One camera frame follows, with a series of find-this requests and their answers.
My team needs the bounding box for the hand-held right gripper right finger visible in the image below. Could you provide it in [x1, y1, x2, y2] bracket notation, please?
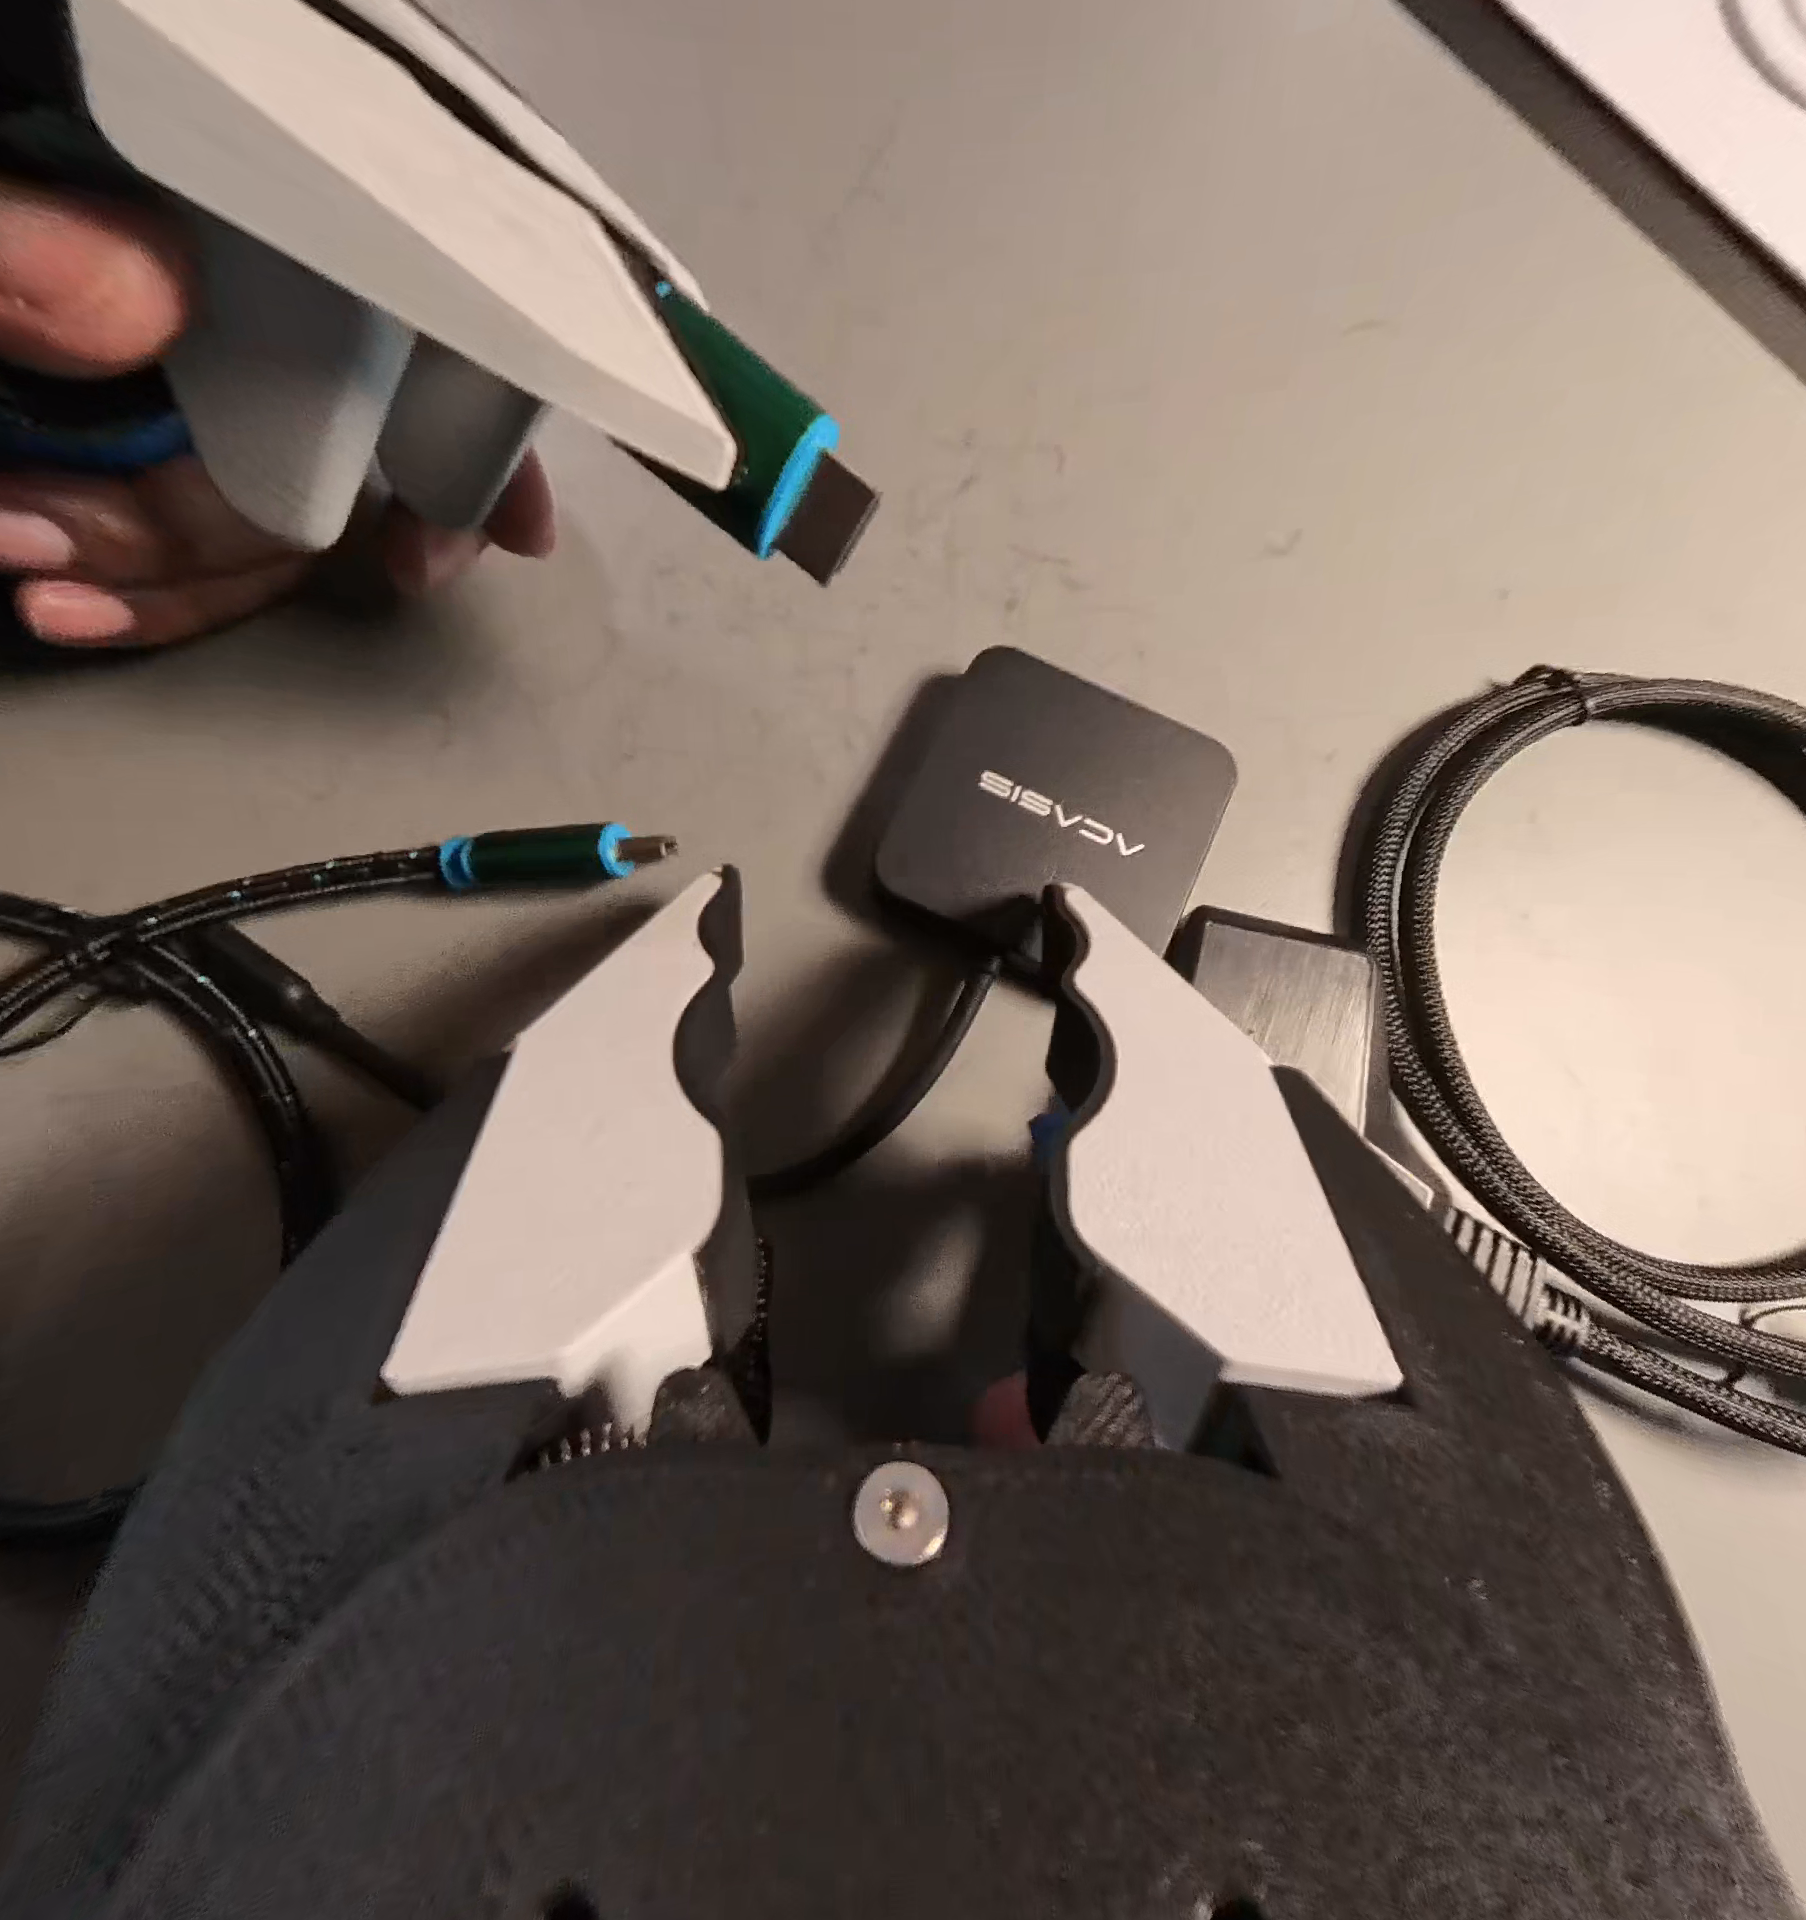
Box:
[1034, 884, 1407, 1456]

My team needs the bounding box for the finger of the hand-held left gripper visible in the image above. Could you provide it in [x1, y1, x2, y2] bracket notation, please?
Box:
[332, 0, 672, 302]
[71, 0, 735, 554]

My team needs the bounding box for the black usb hub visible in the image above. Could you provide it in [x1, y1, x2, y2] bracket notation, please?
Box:
[849, 646, 1238, 977]

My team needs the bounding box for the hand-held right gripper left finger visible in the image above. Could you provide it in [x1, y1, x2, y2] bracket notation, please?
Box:
[380, 866, 767, 1425]

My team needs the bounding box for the black hdmi switch box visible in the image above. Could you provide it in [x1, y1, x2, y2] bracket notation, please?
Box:
[1165, 906, 1446, 1204]

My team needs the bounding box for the black braided switch cable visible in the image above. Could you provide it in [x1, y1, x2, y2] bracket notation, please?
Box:
[1336, 669, 1806, 1472]

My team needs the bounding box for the person's left hand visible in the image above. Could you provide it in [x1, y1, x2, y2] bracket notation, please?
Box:
[0, 160, 561, 649]

